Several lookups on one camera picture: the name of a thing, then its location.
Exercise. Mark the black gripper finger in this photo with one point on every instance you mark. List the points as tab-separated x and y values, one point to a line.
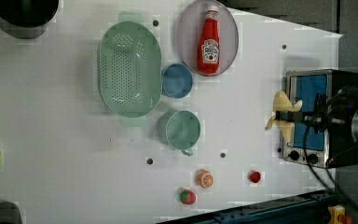
290	120
288	115

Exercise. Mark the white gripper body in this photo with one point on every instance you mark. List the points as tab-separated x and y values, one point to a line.
338	110

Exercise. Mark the peeled toy banana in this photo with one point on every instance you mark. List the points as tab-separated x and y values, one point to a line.
282	104

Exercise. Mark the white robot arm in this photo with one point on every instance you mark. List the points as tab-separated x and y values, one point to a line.
320	100

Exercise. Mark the green mug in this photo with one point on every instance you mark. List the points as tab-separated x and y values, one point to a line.
179	130

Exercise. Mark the toaster oven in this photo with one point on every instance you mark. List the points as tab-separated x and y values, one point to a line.
331	148

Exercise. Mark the red toy tomato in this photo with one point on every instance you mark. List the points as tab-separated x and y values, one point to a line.
254	177

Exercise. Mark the toy orange half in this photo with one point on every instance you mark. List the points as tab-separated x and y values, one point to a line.
205	179

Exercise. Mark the red ketchup bottle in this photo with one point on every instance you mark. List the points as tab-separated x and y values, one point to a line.
209	43

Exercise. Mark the blue bowl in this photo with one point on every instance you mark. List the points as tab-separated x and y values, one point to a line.
177	81

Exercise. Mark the grey round plate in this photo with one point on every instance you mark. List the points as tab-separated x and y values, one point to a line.
189	31

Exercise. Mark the toy strawberry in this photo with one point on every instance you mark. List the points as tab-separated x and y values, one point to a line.
187	196

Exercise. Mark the green perforated colander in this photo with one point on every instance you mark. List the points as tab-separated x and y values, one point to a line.
129	69

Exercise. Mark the black cylindrical cup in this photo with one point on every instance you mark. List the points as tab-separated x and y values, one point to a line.
27	19

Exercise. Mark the dark round object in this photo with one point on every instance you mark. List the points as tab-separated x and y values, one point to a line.
10	213

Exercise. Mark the blue metal frame rail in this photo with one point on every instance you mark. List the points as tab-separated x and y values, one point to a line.
307	208

